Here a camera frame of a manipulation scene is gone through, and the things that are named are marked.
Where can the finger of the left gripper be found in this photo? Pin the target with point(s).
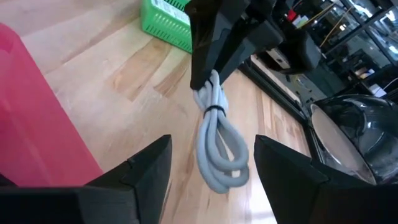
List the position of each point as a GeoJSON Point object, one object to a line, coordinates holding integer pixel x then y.
{"type": "Point", "coordinates": [248, 43]}
{"type": "Point", "coordinates": [203, 46]}

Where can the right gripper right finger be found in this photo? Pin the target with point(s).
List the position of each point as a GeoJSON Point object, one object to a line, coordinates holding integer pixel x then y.
{"type": "Point", "coordinates": [326, 202]}

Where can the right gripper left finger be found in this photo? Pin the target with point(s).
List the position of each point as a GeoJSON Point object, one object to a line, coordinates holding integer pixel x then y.
{"type": "Point", "coordinates": [109, 199]}

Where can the white printed box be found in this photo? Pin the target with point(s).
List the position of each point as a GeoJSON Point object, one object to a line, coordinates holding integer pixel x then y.
{"type": "Point", "coordinates": [172, 11]}

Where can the green plastic bin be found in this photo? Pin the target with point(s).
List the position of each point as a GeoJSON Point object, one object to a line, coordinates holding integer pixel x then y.
{"type": "Point", "coordinates": [164, 31]}

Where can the red plastic bin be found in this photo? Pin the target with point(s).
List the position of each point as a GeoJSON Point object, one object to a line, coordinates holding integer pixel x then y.
{"type": "Point", "coordinates": [37, 124]}

